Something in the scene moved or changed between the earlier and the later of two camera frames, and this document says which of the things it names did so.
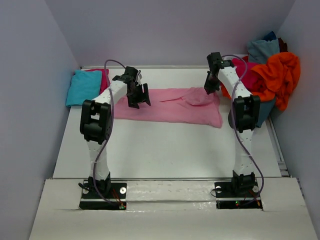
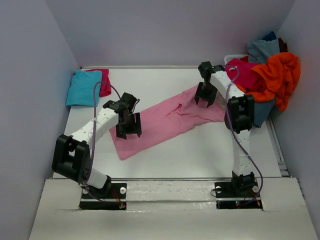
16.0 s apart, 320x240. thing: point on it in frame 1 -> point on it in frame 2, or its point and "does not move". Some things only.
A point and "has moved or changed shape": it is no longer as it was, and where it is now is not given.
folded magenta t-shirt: [105, 82] does not move
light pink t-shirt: [188, 105] has moved or changed shape
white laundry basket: [230, 58] does not move
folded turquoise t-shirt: [85, 85] does not move
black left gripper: [133, 103] -> [135, 127]
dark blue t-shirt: [270, 36] does not move
